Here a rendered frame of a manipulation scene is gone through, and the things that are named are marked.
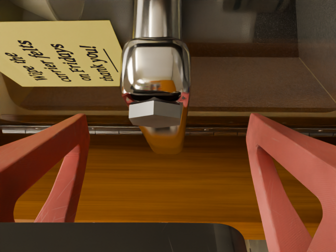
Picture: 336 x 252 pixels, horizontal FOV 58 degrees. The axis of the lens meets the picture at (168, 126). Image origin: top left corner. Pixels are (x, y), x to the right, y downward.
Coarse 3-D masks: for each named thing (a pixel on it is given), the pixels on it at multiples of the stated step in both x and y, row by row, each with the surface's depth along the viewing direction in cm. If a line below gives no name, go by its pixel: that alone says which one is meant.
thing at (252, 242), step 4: (252, 240) 96; (256, 240) 91; (260, 240) 87; (264, 240) 83; (252, 244) 96; (256, 244) 91; (260, 244) 87; (264, 244) 83; (252, 248) 96; (256, 248) 91; (260, 248) 87; (264, 248) 83
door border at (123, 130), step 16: (0, 128) 33; (16, 128) 33; (32, 128) 33; (96, 128) 32; (112, 128) 32; (128, 128) 32; (192, 128) 32; (208, 128) 32; (224, 128) 32; (240, 128) 32; (304, 128) 31; (320, 128) 31
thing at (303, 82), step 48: (0, 0) 11; (48, 0) 11; (96, 0) 11; (192, 0) 11; (240, 0) 11; (288, 0) 11; (192, 48) 15; (240, 48) 15; (288, 48) 14; (0, 96) 22; (48, 96) 22; (96, 96) 22; (192, 96) 22; (240, 96) 22; (288, 96) 22
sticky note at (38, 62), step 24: (0, 24) 13; (24, 24) 13; (48, 24) 13; (72, 24) 13; (96, 24) 13; (0, 48) 15; (24, 48) 15; (48, 48) 15; (72, 48) 15; (96, 48) 15; (120, 48) 15; (24, 72) 18; (48, 72) 18; (72, 72) 18; (96, 72) 18
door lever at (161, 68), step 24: (144, 0) 7; (168, 0) 7; (144, 24) 7; (168, 24) 7; (144, 48) 6; (168, 48) 6; (120, 72) 7; (144, 72) 6; (168, 72) 6; (144, 96) 6; (168, 96) 6; (144, 120) 7; (168, 120) 7; (168, 144) 12
